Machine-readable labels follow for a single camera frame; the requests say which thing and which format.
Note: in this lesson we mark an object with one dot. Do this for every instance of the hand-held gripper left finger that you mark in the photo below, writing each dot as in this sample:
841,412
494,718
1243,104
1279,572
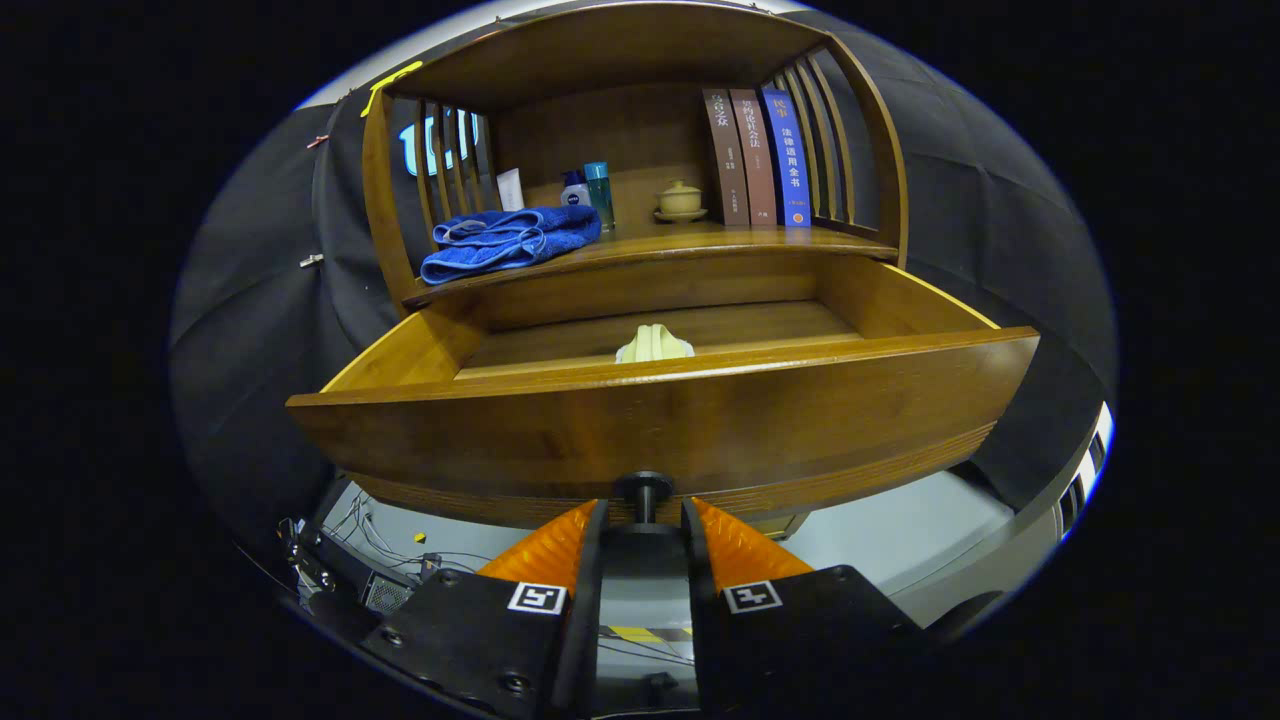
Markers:
480,640

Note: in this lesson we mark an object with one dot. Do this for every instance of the wooden countertop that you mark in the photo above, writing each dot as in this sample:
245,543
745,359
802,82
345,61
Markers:
700,238

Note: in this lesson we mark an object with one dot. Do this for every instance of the beige lidded teacup with saucer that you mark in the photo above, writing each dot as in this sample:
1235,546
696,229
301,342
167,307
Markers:
681,200

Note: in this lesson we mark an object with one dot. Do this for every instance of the white bottle with blue cap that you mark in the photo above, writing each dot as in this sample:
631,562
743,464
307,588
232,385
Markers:
574,192

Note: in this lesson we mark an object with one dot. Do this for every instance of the blue book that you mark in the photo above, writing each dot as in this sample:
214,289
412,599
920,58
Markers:
787,155

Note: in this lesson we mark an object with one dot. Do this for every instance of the dark brown book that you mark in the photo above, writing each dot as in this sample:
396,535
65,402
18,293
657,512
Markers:
725,155

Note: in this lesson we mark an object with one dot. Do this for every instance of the teal bottle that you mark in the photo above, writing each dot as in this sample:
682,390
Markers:
600,195

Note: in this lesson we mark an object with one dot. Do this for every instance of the blue folded towel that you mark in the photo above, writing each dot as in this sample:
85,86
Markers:
500,245

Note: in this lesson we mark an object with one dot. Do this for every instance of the white tube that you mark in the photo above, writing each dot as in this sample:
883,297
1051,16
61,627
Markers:
510,190

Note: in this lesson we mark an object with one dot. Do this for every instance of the reddish brown book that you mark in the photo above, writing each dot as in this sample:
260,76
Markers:
754,155

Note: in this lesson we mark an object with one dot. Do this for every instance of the wooden cabinet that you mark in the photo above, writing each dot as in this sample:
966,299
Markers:
600,50

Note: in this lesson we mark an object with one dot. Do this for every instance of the white vented unit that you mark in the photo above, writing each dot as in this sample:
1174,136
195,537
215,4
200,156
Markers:
1085,480

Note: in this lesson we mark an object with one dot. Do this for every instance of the black electronic device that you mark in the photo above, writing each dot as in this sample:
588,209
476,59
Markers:
340,575

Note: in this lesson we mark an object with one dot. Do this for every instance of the wooden drawer with black knob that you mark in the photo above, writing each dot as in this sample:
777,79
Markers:
650,430

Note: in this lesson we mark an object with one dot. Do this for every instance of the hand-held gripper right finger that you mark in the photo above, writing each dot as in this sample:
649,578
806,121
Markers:
790,640

